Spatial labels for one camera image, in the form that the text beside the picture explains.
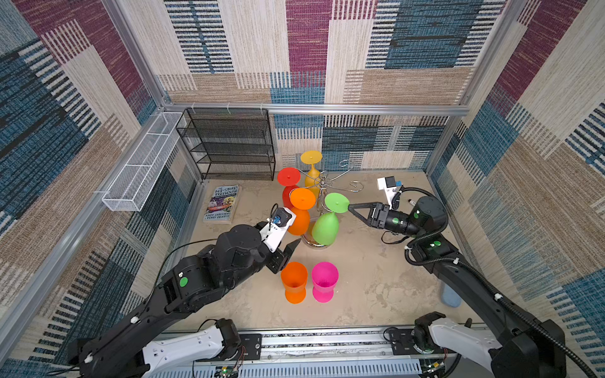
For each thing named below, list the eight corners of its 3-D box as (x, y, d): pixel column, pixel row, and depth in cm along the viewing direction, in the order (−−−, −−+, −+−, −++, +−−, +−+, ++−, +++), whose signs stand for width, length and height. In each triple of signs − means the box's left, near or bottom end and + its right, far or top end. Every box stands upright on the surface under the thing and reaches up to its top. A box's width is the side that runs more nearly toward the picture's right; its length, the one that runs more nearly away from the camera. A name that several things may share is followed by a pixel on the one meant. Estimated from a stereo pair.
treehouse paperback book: (205, 224, 105) (202, 219, 102) (215, 190, 118) (213, 185, 115) (234, 224, 105) (232, 219, 102) (242, 190, 118) (240, 185, 115)
